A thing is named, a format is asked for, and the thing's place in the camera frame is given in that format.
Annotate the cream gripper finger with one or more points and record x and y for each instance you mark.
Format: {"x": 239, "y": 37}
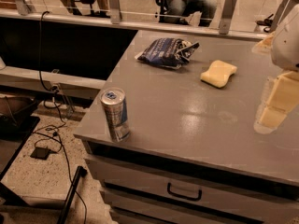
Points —
{"x": 280, "y": 97}
{"x": 264, "y": 46}

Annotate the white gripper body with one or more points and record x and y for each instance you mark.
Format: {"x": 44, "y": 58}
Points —
{"x": 287, "y": 44}

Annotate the silver blue redbull can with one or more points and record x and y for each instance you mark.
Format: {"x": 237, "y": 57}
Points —
{"x": 113, "y": 101}

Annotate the yellow sponge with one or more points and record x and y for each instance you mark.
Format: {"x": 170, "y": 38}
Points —
{"x": 218, "y": 73}

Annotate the seated person in jeans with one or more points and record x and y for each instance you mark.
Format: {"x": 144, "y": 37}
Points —
{"x": 177, "y": 9}

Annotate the blue crumpled chip bag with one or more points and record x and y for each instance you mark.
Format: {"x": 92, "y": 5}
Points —
{"x": 168, "y": 52}

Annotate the grey cabinet with drawers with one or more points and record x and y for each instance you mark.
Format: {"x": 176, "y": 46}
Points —
{"x": 196, "y": 136}

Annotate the black metal stand leg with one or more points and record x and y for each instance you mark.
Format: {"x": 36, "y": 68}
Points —
{"x": 80, "y": 172}

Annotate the small black floor box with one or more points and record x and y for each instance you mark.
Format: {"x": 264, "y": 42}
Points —
{"x": 41, "y": 153}

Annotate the dark chair at left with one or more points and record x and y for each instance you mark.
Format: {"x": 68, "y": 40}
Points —
{"x": 16, "y": 125}

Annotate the metal railing frame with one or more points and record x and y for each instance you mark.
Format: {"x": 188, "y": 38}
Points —
{"x": 143, "y": 15}

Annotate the black drawer handle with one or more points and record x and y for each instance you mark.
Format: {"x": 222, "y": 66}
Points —
{"x": 180, "y": 192}

